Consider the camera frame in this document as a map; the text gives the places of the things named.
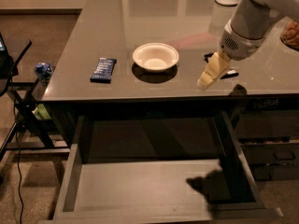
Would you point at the white gripper with vents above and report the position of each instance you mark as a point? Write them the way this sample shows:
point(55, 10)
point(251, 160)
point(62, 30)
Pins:
point(239, 46)

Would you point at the open grey top drawer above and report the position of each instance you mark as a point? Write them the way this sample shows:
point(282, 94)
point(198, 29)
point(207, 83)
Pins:
point(159, 171)

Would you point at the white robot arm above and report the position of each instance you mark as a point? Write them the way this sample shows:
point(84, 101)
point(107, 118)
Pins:
point(267, 11)

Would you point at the white bowl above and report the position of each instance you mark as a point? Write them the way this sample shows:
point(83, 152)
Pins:
point(155, 57)

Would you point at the jar of brown snacks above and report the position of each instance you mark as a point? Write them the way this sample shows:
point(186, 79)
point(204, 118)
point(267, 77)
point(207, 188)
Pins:
point(290, 35)

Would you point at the blue small object on stand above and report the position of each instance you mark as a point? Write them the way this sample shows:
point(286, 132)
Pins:
point(43, 70)

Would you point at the black folding side stand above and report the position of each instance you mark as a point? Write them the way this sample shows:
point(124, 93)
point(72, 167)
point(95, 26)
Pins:
point(21, 94)

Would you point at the blue rxbar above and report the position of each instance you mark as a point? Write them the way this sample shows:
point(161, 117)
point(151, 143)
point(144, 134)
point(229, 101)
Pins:
point(103, 70)

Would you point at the green packet under table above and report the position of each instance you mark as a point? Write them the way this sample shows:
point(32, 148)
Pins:
point(41, 112)

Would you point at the black chocolate rxbar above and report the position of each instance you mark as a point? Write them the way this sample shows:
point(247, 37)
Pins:
point(230, 73)

